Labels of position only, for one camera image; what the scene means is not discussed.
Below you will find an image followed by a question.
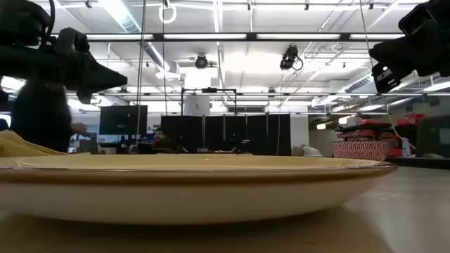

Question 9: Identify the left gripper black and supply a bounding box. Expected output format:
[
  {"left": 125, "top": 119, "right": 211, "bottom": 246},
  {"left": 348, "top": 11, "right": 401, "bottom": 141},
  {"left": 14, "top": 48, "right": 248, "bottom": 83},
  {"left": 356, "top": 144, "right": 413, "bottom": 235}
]
[{"left": 0, "top": 27, "right": 128, "bottom": 105}]

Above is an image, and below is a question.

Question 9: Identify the large white hanging ring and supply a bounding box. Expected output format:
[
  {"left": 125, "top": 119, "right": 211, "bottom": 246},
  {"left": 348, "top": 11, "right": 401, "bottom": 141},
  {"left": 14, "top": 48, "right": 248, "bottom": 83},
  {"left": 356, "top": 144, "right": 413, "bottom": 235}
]
[{"left": 157, "top": 3, "right": 178, "bottom": 25}]

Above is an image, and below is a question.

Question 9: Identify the black partition screen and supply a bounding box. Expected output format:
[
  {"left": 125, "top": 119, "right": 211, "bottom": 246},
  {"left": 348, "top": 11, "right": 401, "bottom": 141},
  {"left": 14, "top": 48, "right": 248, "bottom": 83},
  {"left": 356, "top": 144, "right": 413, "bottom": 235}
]
[{"left": 160, "top": 112, "right": 292, "bottom": 156}]

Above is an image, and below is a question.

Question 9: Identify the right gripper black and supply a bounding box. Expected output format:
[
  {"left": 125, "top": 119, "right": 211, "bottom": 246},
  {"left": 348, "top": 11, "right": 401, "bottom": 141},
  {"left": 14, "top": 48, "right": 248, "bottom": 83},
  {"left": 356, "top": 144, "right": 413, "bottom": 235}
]
[{"left": 368, "top": 2, "right": 440, "bottom": 94}]

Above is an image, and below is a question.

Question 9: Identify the beige plate with brown rim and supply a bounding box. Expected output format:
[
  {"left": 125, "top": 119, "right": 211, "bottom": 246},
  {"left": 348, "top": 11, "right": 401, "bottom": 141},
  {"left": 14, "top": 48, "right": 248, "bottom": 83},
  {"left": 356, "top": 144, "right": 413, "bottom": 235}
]
[{"left": 0, "top": 153, "right": 398, "bottom": 226}]

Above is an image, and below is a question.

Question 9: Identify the black dome ceiling camera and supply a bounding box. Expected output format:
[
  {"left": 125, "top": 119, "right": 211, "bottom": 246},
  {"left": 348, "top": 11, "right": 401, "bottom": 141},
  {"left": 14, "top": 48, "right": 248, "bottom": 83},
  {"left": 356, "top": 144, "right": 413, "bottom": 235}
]
[{"left": 194, "top": 54, "right": 209, "bottom": 70}]

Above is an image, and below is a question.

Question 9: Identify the white box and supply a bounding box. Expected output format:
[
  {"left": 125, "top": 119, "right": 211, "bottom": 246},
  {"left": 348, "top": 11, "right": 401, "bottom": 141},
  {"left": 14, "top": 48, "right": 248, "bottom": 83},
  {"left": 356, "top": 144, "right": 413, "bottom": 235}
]
[{"left": 183, "top": 94, "right": 211, "bottom": 117}]

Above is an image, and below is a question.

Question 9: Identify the silver ventilation duct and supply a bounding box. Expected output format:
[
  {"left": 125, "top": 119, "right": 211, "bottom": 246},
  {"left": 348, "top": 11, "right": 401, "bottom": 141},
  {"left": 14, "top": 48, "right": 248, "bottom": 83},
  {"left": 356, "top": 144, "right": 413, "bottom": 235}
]
[
  {"left": 100, "top": 0, "right": 184, "bottom": 80},
  {"left": 346, "top": 74, "right": 374, "bottom": 93}
]

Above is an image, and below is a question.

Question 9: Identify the yellow cloth napkin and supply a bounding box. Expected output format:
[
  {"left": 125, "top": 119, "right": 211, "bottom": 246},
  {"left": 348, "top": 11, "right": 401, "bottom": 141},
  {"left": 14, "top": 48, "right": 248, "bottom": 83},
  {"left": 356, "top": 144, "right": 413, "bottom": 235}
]
[{"left": 0, "top": 129, "right": 91, "bottom": 158}]

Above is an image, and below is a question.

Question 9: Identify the black overhead camera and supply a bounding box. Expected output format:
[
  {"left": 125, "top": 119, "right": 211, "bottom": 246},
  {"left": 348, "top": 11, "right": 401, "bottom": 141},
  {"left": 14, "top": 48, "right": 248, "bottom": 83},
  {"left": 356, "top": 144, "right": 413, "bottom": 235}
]
[{"left": 279, "top": 44, "right": 304, "bottom": 71}]

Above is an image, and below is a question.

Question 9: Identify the beige hanging cable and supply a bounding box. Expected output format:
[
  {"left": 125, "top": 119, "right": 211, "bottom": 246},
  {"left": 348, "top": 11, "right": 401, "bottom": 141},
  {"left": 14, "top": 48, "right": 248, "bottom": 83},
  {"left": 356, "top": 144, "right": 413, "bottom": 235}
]
[{"left": 359, "top": 0, "right": 418, "bottom": 151}]

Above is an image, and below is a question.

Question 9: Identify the black table edge rail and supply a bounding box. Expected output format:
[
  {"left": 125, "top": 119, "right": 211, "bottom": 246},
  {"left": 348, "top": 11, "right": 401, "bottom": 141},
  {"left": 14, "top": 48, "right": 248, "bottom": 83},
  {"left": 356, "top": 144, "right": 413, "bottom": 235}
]
[{"left": 385, "top": 156, "right": 450, "bottom": 171}]

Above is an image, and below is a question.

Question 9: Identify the white bag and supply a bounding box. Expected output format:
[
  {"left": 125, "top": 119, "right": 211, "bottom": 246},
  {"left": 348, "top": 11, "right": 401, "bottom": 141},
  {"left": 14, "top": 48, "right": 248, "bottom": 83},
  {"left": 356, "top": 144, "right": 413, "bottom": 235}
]
[{"left": 302, "top": 145, "right": 323, "bottom": 157}]

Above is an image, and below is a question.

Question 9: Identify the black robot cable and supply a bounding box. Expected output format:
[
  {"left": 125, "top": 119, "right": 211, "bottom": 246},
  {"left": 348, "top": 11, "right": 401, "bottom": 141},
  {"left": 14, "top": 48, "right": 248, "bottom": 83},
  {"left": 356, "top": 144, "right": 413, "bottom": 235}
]
[{"left": 45, "top": 0, "right": 56, "bottom": 38}]

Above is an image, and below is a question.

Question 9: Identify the black bar with light strips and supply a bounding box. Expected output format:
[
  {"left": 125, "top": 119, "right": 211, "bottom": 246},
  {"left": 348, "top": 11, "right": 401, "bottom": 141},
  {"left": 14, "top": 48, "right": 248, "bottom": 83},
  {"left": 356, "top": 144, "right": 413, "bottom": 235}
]
[{"left": 51, "top": 32, "right": 405, "bottom": 41}]

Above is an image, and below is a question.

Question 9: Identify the black monitor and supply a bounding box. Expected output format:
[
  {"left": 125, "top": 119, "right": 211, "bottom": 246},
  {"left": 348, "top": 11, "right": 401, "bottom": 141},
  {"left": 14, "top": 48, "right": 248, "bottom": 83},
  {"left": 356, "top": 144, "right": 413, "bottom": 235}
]
[{"left": 98, "top": 104, "right": 148, "bottom": 136}]

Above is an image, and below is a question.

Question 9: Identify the person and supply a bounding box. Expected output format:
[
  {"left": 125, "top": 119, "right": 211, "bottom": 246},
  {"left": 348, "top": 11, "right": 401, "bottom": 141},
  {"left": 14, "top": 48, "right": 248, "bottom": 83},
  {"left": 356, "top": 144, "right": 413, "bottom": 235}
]
[
  {"left": 151, "top": 128, "right": 176, "bottom": 150},
  {"left": 10, "top": 79, "right": 87, "bottom": 153}
]

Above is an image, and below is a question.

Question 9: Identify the thin black horizontal bar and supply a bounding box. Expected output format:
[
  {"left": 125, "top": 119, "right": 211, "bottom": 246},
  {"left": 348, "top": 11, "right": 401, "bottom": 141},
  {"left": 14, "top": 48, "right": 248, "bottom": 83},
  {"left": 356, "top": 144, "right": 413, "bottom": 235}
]
[{"left": 66, "top": 91, "right": 450, "bottom": 98}]

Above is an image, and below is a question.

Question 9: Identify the red white patterned bowl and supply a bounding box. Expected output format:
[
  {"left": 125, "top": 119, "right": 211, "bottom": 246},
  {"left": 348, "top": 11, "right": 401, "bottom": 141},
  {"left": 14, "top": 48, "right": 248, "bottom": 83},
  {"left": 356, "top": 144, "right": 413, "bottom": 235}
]
[{"left": 332, "top": 139, "right": 390, "bottom": 162}]

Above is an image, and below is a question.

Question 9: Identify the black storage shelf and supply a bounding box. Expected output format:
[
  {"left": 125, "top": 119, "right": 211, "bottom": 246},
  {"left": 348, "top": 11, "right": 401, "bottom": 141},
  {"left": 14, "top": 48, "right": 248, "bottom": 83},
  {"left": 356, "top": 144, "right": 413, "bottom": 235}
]
[{"left": 335, "top": 112, "right": 428, "bottom": 158}]

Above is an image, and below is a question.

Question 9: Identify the grey hanging cable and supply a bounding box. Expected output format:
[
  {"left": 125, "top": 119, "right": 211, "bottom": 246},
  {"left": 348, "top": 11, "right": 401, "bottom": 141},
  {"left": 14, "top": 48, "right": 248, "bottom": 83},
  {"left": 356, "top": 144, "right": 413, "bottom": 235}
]
[{"left": 135, "top": 0, "right": 147, "bottom": 149}]

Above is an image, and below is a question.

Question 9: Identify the thin hanging cable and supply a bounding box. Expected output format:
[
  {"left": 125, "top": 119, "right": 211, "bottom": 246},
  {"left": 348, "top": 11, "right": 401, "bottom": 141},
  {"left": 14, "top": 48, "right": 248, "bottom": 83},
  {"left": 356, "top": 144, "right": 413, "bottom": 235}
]
[{"left": 161, "top": 0, "right": 169, "bottom": 117}]

